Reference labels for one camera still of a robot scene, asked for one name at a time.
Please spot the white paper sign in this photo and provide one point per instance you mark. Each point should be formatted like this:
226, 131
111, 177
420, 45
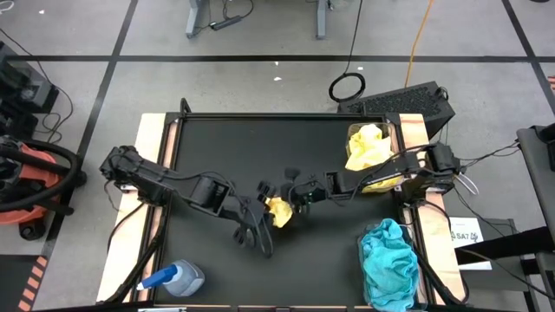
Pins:
470, 242

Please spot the wooden table side board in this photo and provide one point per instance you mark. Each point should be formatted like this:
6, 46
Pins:
414, 130
143, 130

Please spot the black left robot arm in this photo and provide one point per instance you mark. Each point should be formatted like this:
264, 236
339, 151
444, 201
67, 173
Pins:
173, 184

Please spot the clear plastic basket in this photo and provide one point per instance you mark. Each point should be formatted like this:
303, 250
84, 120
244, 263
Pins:
352, 128

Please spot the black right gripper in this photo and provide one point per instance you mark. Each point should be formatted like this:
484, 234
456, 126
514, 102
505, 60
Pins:
314, 193

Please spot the grey desk leg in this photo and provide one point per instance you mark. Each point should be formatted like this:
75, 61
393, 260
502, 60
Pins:
321, 19
194, 19

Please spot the black aluminium table frame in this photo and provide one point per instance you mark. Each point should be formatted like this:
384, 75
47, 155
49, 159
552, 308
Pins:
282, 116

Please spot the blue microfiber towel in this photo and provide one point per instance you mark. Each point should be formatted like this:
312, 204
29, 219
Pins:
386, 251
390, 294

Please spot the pile of teal cloths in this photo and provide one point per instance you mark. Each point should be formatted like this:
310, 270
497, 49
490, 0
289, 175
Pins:
362, 229

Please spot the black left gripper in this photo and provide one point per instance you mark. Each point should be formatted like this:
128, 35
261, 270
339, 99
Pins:
247, 214

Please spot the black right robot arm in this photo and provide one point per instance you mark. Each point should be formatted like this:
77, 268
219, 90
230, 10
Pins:
390, 171

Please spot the grey spray bottle blue nozzle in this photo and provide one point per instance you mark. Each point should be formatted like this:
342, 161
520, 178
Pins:
186, 277

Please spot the black power strip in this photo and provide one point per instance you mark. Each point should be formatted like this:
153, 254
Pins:
225, 22

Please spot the black equipment case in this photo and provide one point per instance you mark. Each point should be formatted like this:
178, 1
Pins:
21, 91

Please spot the orange black shop vacuum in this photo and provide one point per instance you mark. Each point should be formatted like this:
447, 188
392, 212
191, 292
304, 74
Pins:
26, 173

